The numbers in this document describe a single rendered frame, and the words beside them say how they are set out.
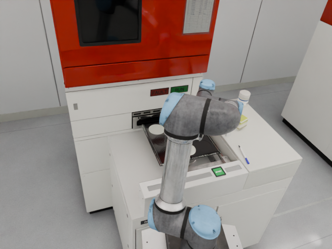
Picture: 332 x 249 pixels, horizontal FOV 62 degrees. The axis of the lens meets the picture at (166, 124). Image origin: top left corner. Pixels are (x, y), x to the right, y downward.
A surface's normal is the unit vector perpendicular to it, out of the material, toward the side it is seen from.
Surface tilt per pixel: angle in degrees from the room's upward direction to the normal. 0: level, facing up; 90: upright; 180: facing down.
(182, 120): 73
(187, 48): 90
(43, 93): 90
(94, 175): 90
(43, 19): 90
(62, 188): 0
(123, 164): 0
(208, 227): 5
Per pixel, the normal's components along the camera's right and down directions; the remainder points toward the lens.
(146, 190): 0.07, -0.78
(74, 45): 0.34, 0.60
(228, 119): 0.54, 0.11
